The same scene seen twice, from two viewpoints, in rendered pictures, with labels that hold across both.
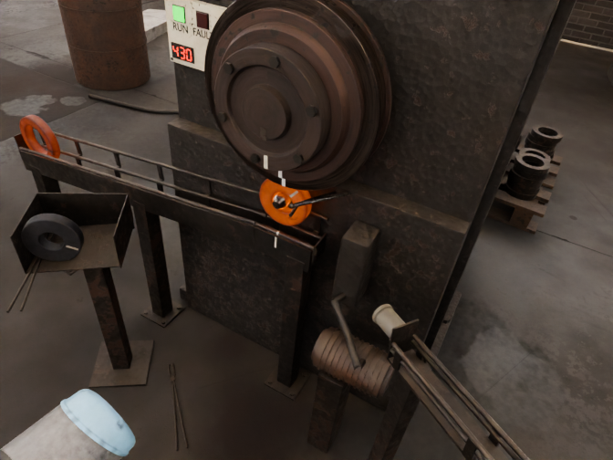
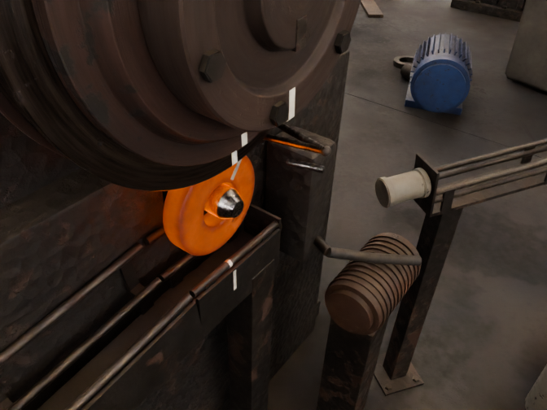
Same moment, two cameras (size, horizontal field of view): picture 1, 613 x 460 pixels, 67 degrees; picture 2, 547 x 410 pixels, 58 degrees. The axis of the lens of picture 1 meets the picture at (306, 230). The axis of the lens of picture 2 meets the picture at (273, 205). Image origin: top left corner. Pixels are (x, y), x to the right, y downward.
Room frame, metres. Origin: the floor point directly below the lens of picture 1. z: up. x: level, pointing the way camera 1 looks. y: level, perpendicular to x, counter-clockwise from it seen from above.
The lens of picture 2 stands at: (0.87, 0.58, 1.23)
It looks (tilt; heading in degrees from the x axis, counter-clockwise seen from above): 38 degrees down; 280
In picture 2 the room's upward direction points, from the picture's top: 2 degrees clockwise
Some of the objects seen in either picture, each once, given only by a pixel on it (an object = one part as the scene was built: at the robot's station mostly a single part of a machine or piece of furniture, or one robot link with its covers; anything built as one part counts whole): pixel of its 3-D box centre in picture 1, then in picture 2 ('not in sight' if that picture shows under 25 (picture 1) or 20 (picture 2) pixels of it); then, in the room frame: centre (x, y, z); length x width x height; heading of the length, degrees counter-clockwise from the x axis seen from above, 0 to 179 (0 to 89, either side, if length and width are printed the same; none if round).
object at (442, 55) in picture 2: not in sight; (440, 70); (0.48, -2.15, 0.17); 0.57 x 0.31 x 0.34; 85
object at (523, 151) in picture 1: (462, 141); not in sight; (2.75, -0.94, 0.22); 1.20 x 0.81 x 0.44; 63
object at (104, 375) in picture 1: (98, 299); not in sight; (1.00, 0.66, 0.36); 0.26 x 0.20 x 0.72; 100
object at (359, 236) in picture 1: (356, 264); (295, 195); (0.97, -0.15, 0.68); 0.11 x 0.08 x 0.24; 155
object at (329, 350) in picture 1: (343, 400); (361, 341); (0.79, -0.17, 0.27); 0.22 x 0.13 x 0.53; 65
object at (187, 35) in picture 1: (205, 38); not in sight; (1.29, 0.33, 1.15); 0.26 x 0.02 x 0.18; 65
